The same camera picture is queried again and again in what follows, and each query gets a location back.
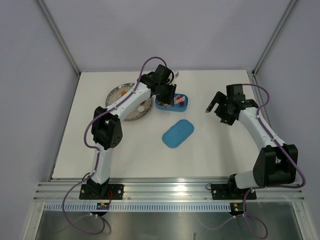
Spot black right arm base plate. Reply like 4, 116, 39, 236
205, 183, 248, 200

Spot white slotted cable duct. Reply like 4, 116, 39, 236
44, 202, 231, 213

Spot pink metal tongs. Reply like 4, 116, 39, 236
173, 71, 186, 106

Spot blue lunch box lid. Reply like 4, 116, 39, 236
162, 119, 195, 149

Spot red sausage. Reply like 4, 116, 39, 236
174, 95, 185, 104

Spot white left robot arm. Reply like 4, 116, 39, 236
85, 64, 177, 199

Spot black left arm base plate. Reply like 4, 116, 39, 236
79, 183, 125, 200

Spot aluminium rail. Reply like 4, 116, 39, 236
33, 177, 305, 203
246, 70, 291, 181

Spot speckled ceramic plate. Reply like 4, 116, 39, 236
105, 83, 153, 121

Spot right aluminium frame post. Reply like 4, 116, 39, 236
251, 0, 300, 78

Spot blue lunch box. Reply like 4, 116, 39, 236
155, 93, 189, 112

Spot aluminium frame post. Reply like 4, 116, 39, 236
34, 0, 81, 79
251, 0, 300, 78

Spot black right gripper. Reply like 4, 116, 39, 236
205, 91, 236, 126

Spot right side aluminium rail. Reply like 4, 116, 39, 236
246, 70, 291, 181

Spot aluminium front rail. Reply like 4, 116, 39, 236
33, 177, 305, 203

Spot small white rice cup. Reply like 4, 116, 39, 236
137, 106, 145, 113

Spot left aluminium frame post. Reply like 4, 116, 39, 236
34, 0, 81, 79

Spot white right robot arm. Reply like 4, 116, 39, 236
206, 83, 298, 200

